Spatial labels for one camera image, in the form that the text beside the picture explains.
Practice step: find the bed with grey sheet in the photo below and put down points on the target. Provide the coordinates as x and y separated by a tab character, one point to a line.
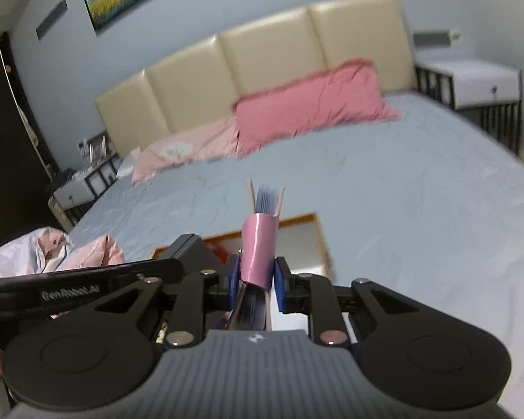
397	192

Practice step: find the white tissue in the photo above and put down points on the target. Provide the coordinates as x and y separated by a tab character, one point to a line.
129	166

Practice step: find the pink quilt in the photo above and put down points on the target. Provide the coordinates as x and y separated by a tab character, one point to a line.
96	253

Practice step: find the white and pink cloth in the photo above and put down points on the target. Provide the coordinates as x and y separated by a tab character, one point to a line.
22	253

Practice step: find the pink pouch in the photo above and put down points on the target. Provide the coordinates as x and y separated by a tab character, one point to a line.
257	248

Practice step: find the grey wall vent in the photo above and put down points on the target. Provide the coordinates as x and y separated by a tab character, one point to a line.
51	19

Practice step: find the grey wall panel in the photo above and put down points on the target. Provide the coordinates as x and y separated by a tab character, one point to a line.
431	38

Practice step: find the dark pink pillow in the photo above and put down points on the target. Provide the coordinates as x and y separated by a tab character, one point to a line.
310	100

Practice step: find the white black nightstand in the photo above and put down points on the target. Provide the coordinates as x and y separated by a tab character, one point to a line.
74	192
480	83

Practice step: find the photo frame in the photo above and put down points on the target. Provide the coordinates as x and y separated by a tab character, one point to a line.
97	147

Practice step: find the orange cardboard box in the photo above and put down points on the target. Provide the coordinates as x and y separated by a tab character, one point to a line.
301	244

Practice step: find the white wall thermostat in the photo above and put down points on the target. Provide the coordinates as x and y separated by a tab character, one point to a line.
455	34

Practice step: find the dark wardrobe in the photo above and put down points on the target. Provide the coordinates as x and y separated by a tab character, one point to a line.
8	139

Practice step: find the beige padded headboard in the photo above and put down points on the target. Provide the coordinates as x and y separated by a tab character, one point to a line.
266	61

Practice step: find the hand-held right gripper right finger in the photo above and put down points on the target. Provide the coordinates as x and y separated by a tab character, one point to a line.
282	286

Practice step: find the light pink pillow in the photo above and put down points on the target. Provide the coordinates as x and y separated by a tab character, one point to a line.
179	152

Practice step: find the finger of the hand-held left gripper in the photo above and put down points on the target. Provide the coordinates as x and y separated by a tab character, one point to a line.
196	255

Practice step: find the red feather toy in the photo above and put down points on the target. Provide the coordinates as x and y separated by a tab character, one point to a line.
220	253

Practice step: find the white wall socket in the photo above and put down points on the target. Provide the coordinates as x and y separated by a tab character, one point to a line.
83	144

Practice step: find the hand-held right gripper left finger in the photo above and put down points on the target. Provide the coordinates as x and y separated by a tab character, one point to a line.
234	283

